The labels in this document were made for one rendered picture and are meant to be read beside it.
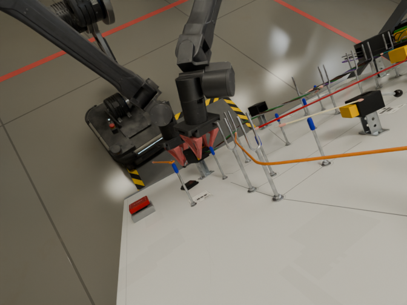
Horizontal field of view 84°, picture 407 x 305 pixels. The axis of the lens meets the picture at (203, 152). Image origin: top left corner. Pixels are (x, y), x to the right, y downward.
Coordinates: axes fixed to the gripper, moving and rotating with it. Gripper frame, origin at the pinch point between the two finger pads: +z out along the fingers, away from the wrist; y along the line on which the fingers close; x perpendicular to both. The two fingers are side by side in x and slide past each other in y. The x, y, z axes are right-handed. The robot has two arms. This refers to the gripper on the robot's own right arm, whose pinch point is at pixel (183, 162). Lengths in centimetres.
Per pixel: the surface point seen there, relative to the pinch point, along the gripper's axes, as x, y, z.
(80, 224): 117, -39, 44
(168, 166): 105, 34, 34
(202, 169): -10.0, 0.3, 1.1
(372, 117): -46.3, 16.4, -6.2
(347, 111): -43.8, 13.3, -8.6
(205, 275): -42.5, -22.1, -2.0
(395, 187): -54, -2, -4
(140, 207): -10.9, -19.7, 0.4
